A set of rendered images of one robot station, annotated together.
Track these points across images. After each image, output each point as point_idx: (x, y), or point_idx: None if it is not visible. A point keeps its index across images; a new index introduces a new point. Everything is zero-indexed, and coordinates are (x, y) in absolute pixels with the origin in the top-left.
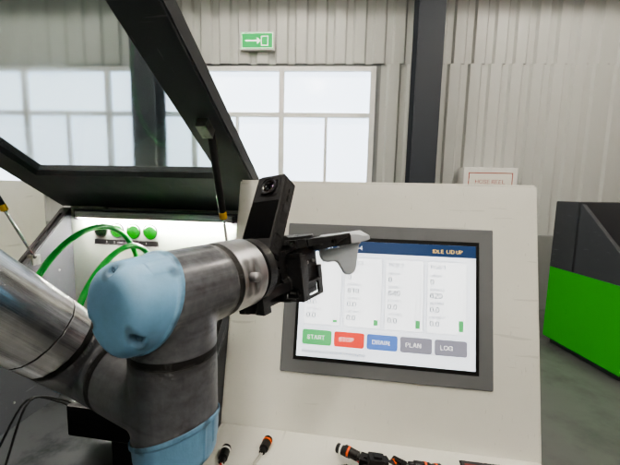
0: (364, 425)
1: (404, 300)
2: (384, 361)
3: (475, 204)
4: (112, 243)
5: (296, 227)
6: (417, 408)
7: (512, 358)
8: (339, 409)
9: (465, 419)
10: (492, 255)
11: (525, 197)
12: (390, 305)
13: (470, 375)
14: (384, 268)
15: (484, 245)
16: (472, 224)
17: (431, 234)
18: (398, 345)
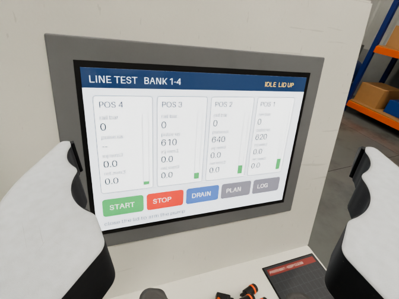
0: (183, 267)
1: (229, 145)
2: (204, 210)
3: (316, 21)
4: None
5: (62, 43)
6: (231, 239)
7: (309, 181)
8: (157, 264)
9: (266, 235)
10: (317, 86)
11: (360, 17)
12: (214, 154)
13: (276, 203)
14: (208, 110)
15: (314, 76)
16: (308, 48)
17: (266, 61)
18: (219, 193)
